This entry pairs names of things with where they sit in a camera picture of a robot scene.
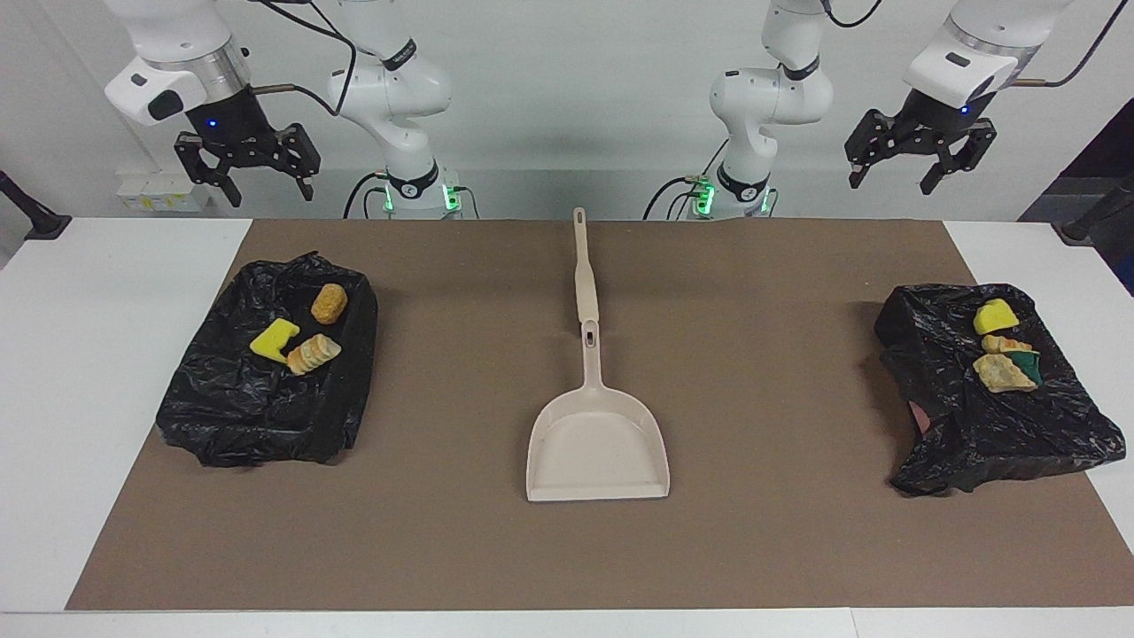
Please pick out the black stand leg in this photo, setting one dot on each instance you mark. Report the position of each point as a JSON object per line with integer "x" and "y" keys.
{"x": 35, "y": 217}
{"x": 1094, "y": 217}

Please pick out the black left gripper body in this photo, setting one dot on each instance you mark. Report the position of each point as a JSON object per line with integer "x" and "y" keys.
{"x": 935, "y": 120}

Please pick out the pale beige foam chunk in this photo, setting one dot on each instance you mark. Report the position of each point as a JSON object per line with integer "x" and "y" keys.
{"x": 1001, "y": 374}
{"x": 314, "y": 353}
{"x": 1004, "y": 344}

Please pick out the orange-brown sponge lump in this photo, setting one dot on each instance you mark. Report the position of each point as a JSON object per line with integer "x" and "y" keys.
{"x": 329, "y": 304}

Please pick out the bin lined with black bag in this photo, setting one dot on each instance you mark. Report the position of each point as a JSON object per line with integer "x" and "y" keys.
{"x": 992, "y": 425}
{"x": 230, "y": 408}

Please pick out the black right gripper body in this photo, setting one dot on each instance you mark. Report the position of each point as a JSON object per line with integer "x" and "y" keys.
{"x": 232, "y": 133}

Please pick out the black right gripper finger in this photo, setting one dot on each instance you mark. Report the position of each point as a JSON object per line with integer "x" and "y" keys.
{"x": 301, "y": 159}
{"x": 213, "y": 173}

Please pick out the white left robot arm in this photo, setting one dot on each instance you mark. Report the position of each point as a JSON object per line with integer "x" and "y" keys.
{"x": 771, "y": 97}

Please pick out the white box on wall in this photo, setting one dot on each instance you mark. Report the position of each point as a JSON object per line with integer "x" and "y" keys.
{"x": 151, "y": 197}

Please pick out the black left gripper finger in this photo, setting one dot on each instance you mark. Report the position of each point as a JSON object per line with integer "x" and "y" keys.
{"x": 864, "y": 146}
{"x": 961, "y": 155}

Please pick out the beige plastic dustpan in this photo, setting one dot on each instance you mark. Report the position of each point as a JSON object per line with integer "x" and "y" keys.
{"x": 598, "y": 443}

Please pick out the beige hand brush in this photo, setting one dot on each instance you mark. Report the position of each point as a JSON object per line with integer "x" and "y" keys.
{"x": 585, "y": 283}

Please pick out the brown table mat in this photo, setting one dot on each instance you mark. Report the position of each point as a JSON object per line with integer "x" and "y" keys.
{"x": 753, "y": 532}

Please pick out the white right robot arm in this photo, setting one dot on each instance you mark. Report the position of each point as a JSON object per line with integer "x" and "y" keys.
{"x": 390, "y": 89}

